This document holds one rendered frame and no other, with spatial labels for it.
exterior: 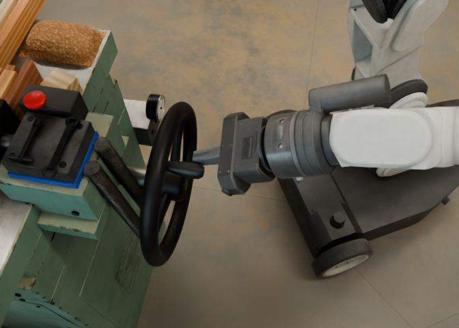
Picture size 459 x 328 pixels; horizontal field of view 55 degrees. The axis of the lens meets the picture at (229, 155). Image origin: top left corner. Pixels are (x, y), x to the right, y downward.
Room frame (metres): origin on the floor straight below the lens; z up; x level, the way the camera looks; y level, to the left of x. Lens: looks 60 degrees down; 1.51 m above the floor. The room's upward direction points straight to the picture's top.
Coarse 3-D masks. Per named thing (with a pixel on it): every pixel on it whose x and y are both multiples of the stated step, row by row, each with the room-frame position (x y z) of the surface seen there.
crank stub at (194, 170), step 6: (168, 162) 0.33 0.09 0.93; (174, 162) 0.33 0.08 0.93; (180, 162) 0.33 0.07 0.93; (186, 162) 0.33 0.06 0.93; (192, 162) 0.33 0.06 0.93; (168, 168) 0.32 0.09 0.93; (174, 168) 0.32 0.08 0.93; (180, 168) 0.32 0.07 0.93; (186, 168) 0.32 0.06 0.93; (192, 168) 0.32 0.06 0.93; (198, 168) 0.32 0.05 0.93; (204, 168) 0.32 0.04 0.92; (180, 174) 0.31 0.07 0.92; (186, 174) 0.31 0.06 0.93; (192, 174) 0.31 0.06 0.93; (198, 174) 0.31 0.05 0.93
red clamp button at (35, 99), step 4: (32, 92) 0.39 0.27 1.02; (36, 92) 0.39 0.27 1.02; (40, 92) 0.39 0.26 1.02; (28, 96) 0.38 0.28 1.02; (32, 96) 0.38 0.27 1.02; (36, 96) 0.38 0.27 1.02; (40, 96) 0.38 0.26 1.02; (44, 96) 0.38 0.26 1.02; (24, 100) 0.37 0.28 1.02; (28, 100) 0.37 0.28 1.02; (32, 100) 0.37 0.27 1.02; (36, 100) 0.37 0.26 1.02; (40, 100) 0.37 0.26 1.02; (44, 100) 0.38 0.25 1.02; (24, 104) 0.37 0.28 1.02; (28, 104) 0.37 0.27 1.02; (32, 104) 0.37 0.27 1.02; (36, 104) 0.37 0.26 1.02; (40, 104) 0.37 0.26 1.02; (28, 108) 0.36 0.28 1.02; (32, 108) 0.36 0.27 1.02; (36, 108) 0.36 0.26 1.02
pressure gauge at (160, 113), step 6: (150, 96) 0.64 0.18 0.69; (156, 96) 0.64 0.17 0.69; (162, 96) 0.65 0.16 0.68; (150, 102) 0.62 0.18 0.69; (156, 102) 0.62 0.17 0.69; (150, 108) 0.61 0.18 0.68; (156, 108) 0.61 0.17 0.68; (162, 108) 0.64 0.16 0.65; (150, 114) 0.61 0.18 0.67; (156, 114) 0.60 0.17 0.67; (162, 114) 0.63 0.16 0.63
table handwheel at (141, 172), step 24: (168, 120) 0.39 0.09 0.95; (192, 120) 0.47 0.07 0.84; (168, 144) 0.35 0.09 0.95; (192, 144) 0.46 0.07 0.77; (144, 168) 0.38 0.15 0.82; (144, 192) 0.28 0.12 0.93; (168, 192) 0.33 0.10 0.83; (144, 216) 0.25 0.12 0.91; (144, 240) 0.23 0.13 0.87; (168, 240) 0.28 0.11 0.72
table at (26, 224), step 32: (64, 64) 0.55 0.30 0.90; (96, 64) 0.55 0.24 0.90; (96, 96) 0.52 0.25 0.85; (0, 192) 0.29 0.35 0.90; (0, 224) 0.24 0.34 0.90; (32, 224) 0.25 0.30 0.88; (64, 224) 0.25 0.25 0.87; (96, 224) 0.25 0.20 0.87; (0, 256) 0.19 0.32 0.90; (0, 288) 0.15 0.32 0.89; (0, 320) 0.12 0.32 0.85
